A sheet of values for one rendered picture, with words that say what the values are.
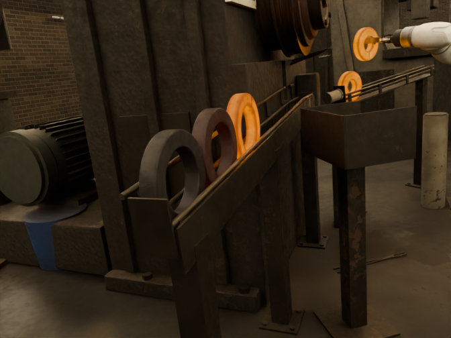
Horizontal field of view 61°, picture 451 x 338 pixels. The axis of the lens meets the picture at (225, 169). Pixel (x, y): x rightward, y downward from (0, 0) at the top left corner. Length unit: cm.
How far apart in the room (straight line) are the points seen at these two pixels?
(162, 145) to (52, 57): 842
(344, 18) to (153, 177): 393
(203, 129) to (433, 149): 170
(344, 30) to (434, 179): 243
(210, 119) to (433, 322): 103
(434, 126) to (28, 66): 752
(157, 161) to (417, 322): 110
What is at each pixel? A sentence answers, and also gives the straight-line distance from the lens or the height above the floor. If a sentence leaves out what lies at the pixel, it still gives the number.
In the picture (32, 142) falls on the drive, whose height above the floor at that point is 62.
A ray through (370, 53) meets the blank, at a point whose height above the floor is 86.
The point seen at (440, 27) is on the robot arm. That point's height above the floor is 93.
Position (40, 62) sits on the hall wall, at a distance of 880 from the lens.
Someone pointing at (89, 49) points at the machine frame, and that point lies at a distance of 153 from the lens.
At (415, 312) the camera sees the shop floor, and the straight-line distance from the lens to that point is 153.
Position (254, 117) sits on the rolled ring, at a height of 72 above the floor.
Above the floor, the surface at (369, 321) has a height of 1.
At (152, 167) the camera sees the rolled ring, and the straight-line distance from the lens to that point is 63.
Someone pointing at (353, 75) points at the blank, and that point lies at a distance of 216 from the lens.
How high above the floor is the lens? 86
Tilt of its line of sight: 14 degrees down
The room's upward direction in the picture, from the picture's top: 6 degrees counter-clockwise
